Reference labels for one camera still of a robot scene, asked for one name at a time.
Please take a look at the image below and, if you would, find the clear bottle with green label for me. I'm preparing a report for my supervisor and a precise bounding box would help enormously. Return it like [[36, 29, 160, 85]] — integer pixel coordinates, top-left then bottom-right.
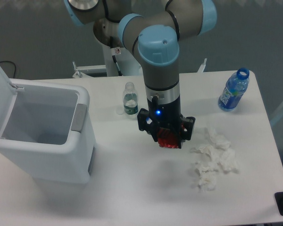
[[123, 82, 138, 119]]

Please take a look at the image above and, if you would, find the black cable on pedestal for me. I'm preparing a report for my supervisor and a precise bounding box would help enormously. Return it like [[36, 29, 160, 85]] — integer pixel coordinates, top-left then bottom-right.
[[109, 36, 122, 76]]

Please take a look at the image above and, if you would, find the white trash can with lid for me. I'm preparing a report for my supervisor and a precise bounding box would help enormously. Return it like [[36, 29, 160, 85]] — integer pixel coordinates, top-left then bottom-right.
[[0, 67, 96, 184]]

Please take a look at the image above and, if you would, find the crushed red soda can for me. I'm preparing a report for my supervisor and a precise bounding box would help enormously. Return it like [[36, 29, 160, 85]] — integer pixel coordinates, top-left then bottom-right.
[[157, 128, 182, 149]]

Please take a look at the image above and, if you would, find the crumpled white tissue bottom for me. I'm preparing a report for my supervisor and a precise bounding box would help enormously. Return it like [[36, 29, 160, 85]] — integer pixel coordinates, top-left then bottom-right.
[[195, 161, 219, 192]]

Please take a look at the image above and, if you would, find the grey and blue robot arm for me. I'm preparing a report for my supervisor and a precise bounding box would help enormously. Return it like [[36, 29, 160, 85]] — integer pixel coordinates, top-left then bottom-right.
[[64, 0, 217, 148]]

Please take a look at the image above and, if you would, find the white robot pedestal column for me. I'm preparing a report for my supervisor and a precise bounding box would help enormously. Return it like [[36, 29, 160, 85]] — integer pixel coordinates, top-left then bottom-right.
[[92, 18, 144, 77]]

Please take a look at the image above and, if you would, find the crumpled white tissue right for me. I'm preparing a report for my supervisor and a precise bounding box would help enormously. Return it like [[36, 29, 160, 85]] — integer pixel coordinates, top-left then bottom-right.
[[219, 148, 239, 173]]

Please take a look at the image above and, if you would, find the crumpled white tissue left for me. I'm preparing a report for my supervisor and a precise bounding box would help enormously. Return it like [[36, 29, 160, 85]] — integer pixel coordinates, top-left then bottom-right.
[[190, 144, 220, 163]]

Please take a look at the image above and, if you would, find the crumpled white tissue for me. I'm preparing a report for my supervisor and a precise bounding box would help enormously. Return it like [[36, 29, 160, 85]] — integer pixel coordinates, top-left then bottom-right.
[[195, 161, 219, 192], [206, 127, 231, 150], [190, 144, 220, 163], [219, 148, 239, 173]]

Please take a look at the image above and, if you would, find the blue plastic water bottle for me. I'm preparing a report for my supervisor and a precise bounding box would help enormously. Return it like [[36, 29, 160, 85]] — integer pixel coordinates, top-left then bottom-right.
[[218, 67, 250, 112]]

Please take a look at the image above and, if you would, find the crumpled white tissue upper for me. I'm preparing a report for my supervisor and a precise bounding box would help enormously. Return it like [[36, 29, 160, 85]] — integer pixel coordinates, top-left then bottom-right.
[[206, 127, 231, 150]]

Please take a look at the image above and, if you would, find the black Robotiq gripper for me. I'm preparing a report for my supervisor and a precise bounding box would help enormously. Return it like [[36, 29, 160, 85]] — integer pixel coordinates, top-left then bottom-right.
[[137, 97, 195, 149]]

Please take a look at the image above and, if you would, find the white metal base frame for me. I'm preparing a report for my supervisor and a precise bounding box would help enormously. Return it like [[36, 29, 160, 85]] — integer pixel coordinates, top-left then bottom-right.
[[72, 58, 207, 78]]

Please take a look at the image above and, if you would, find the black floor cable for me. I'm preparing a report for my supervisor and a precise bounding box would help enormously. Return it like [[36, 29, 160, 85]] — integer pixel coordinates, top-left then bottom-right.
[[0, 61, 17, 79]]

